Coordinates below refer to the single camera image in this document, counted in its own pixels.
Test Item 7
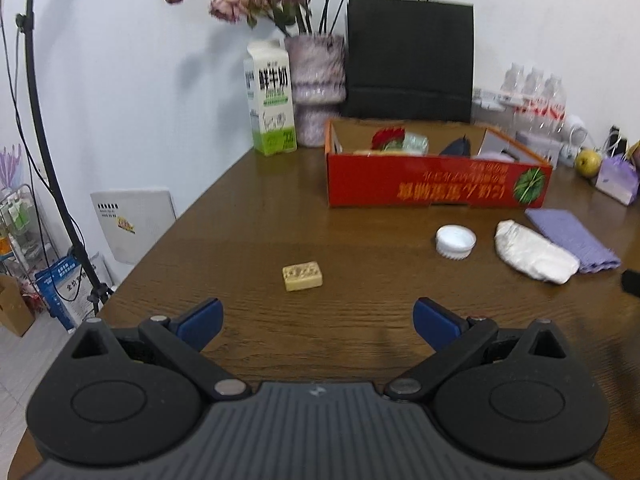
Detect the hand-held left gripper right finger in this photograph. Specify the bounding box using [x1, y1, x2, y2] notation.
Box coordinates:
[384, 297, 572, 403]

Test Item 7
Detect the white wall panel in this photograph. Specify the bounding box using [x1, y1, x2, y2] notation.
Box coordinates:
[90, 189, 177, 266]

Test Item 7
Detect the clear plastic wrap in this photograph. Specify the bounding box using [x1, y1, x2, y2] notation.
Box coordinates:
[402, 132, 430, 155]

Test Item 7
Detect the white green milk carton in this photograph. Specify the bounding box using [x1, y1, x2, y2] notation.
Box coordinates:
[243, 41, 298, 157]

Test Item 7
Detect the dark blue pouch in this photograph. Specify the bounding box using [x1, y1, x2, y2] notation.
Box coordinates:
[438, 134, 474, 157]

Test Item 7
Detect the purple plastic bag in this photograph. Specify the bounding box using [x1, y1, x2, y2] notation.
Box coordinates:
[595, 155, 640, 206]

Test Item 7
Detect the black paper bag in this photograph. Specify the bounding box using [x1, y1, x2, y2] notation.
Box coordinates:
[345, 0, 475, 124]

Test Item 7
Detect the metal wire shelf rack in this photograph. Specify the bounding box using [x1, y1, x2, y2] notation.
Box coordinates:
[0, 182, 57, 287]

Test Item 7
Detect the black light stand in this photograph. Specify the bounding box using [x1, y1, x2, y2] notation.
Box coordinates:
[14, 0, 117, 322]

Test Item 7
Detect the blue printed package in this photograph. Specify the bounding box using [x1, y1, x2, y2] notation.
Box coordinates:
[34, 255, 102, 334]

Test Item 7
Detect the mottled purple vase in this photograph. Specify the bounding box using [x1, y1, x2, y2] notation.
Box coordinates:
[283, 34, 347, 148]

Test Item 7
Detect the white flat carton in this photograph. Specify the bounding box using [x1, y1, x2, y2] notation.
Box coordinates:
[472, 87, 526, 112]

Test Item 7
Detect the beige rectangular block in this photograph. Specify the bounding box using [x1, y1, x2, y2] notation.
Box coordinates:
[282, 261, 324, 292]

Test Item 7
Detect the white desk fan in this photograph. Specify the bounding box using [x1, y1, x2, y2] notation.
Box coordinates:
[562, 114, 591, 147]

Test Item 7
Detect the red printed cardboard box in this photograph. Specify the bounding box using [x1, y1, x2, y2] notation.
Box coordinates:
[324, 118, 554, 209]

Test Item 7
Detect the red artificial flower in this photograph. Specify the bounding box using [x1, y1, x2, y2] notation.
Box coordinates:
[371, 127, 406, 153]

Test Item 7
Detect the green apple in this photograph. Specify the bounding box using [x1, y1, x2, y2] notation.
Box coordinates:
[575, 148, 604, 179]

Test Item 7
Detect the white jar lid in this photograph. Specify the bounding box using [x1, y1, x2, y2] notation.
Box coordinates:
[435, 225, 477, 261]

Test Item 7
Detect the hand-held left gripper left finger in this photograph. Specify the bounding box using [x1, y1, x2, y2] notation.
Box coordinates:
[67, 297, 252, 402]

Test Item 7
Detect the purple cloth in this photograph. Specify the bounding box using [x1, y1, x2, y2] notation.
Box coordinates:
[525, 208, 622, 275]

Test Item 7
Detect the brown cardboard carton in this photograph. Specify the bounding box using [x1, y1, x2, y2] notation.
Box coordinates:
[0, 274, 36, 337]

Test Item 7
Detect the white cloth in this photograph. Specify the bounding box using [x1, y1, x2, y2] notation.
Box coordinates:
[494, 220, 581, 285]

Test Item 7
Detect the black charger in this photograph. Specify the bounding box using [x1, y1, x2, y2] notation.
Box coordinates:
[607, 125, 629, 157]

